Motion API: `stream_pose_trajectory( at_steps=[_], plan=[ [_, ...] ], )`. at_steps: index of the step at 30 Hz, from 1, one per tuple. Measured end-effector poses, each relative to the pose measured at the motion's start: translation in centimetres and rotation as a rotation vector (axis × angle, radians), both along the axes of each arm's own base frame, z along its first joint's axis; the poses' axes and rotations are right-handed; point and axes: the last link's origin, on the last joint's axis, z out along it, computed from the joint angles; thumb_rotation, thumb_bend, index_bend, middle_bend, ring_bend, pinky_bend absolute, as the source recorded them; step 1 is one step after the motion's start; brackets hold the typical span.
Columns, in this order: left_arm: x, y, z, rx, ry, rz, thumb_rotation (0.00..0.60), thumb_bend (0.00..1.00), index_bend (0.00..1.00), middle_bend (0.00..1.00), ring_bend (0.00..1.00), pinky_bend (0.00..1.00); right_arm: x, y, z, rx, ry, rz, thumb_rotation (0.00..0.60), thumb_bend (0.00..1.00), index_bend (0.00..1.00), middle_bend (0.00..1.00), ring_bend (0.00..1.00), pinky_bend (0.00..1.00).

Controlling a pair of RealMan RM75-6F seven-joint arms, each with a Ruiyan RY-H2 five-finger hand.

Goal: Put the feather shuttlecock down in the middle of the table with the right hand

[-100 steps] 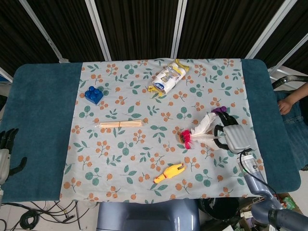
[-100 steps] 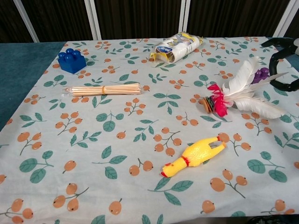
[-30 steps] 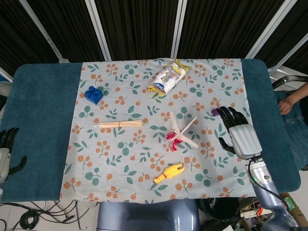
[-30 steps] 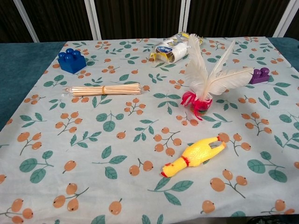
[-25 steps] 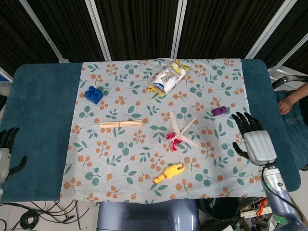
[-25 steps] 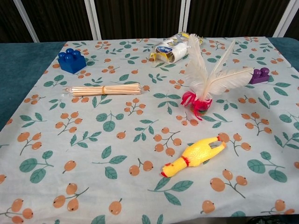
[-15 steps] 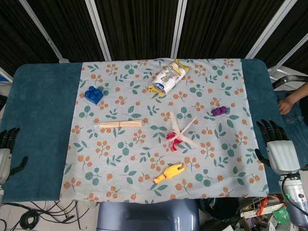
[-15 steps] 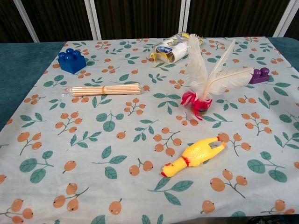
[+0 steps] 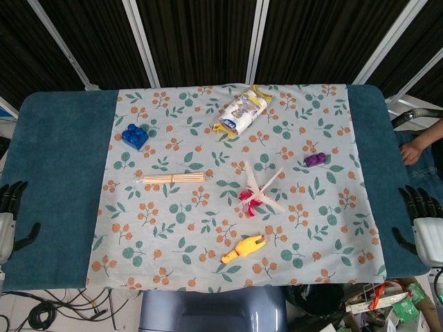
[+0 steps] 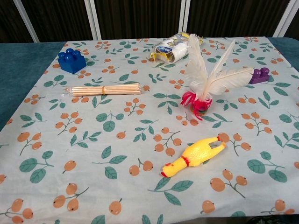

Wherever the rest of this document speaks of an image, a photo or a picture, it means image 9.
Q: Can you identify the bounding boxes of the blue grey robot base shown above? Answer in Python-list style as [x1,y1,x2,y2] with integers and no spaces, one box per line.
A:
[139,286,289,332]

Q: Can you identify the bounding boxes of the black waste bin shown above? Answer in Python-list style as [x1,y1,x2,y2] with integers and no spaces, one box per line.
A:
[285,284,345,317]

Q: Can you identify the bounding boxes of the orange handled tool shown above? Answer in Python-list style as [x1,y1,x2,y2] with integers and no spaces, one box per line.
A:
[368,282,413,311]

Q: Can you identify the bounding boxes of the yellow rubber chicken toy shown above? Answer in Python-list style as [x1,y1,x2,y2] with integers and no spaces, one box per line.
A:
[221,233,269,266]

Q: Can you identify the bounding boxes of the bare bystander forearm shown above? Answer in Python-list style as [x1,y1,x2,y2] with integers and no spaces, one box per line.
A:
[413,118,443,151]

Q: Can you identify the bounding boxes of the bundle of wooden sticks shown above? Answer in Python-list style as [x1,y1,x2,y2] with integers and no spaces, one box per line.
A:
[133,172,207,184]

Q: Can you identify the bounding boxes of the blue toy building block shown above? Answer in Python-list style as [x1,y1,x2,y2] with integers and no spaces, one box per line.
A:
[120,123,150,151]

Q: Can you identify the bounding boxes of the blue jeans leg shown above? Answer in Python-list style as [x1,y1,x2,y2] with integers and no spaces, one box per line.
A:
[396,133,443,208]

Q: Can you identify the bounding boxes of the left black grey robot hand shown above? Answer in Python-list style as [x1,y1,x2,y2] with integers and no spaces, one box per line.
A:
[0,180,42,266]

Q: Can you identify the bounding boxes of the purple toy block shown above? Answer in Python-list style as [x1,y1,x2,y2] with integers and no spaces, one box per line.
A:
[303,152,329,170]

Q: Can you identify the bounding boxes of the floral leaf print tablecloth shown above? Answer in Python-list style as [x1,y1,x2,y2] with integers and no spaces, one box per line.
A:
[84,82,388,295]

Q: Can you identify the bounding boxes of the black chair armrest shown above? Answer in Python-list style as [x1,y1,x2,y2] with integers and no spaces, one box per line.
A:
[390,107,443,131]

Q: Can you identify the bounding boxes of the black floor cables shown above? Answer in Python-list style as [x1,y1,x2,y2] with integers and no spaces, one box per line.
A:
[0,288,139,332]

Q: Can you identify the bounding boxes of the bare bystander hand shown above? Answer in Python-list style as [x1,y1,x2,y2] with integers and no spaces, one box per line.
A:
[399,140,430,166]

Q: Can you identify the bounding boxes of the right black grey robot hand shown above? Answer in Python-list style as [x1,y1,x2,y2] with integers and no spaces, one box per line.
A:
[392,185,443,267]

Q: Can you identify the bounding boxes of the white yellow snack bag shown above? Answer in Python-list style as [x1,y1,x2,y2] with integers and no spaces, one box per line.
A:
[211,84,273,141]

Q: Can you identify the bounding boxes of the green plastic packet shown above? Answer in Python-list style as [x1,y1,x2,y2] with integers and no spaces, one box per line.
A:
[404,282,429,304]
[392,299,422,324]

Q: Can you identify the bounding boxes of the aluminium partition frame post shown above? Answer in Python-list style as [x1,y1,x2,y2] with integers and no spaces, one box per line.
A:
[244,0,270,86]
[0,96,19,120]
[123,0,162,88]
[352,0,428,86]
[27,0,101,91]
[383,48,443,107]

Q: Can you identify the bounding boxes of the white feather toy red tip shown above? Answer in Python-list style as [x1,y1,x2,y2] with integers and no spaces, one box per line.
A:
[237,160,287,219]

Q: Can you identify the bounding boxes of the teal fleece table cover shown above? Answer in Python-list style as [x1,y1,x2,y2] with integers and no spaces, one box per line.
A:
[0,84,435,291]

